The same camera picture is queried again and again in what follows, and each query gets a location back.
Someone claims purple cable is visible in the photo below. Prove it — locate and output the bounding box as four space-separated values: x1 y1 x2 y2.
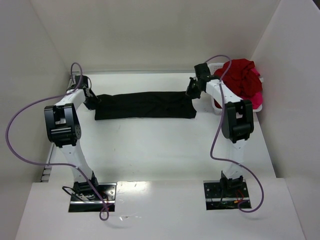
203 54 265 213
5 62 116 221

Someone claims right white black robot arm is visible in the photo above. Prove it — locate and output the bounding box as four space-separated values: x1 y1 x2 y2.
186 62 254 193

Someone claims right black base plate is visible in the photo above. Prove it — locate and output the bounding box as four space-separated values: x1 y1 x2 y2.
203 180 252 211

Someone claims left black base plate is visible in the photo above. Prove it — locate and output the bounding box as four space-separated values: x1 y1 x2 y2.
62 183 117 213

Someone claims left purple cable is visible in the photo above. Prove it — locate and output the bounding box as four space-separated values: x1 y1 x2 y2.
5 62 116 221

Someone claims pink t shirt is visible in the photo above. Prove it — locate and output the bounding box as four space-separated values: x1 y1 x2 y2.
249 67 263 111

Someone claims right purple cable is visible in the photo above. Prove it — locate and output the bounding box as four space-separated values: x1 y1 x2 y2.
203 54 265 213

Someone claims black t shirt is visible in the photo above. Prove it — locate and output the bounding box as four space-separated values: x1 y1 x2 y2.
94 91 197 121

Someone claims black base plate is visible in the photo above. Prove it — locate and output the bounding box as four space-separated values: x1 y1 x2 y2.
62 183 117 213
203 180 252 211

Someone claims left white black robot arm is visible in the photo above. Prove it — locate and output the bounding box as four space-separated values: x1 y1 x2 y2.
44 75 100 199

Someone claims white plastic basket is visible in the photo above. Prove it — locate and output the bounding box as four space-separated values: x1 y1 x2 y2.
208 62 263 115

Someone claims dark red t shirt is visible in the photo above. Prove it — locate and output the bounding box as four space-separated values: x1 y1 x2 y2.
222 58 263 99

